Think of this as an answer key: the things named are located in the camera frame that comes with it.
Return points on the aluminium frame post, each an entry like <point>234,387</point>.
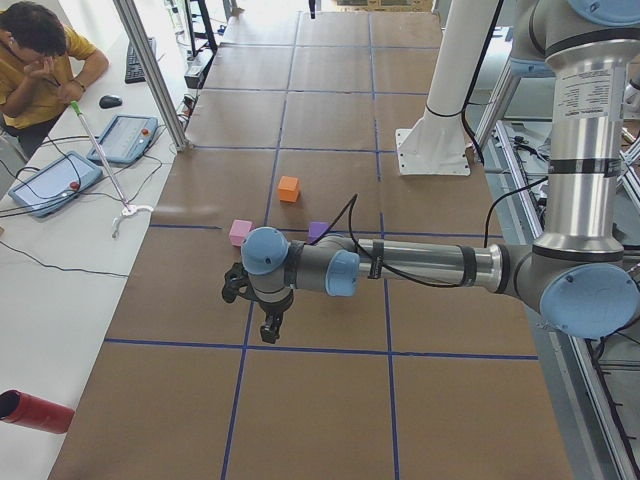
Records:
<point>136,33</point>

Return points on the red cylinder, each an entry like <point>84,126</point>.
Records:
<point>30,411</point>

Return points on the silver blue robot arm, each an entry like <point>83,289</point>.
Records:
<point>572,274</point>

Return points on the purple foam block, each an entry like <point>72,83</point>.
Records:
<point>315,231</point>

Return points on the near blue teach pendant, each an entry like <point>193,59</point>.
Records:
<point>50,189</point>

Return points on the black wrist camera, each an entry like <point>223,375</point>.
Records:
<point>237,284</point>

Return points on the orange foam block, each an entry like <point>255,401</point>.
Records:
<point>288,189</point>

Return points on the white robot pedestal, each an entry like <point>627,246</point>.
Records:
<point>436,144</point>

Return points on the blue teach pendant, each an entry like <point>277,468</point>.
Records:
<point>50,189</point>
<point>125,139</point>

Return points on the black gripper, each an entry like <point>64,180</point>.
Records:
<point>274,308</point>

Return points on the pink foam block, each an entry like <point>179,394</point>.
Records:
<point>239,230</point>

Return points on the black keyboard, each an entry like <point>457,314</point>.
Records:
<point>134,72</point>

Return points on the black computer mouse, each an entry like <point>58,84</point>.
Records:
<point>110,101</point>

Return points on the far blue teach pendant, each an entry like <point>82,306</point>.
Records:
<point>125,139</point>

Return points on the person in yellow shirt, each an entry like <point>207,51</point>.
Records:
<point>45,65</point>

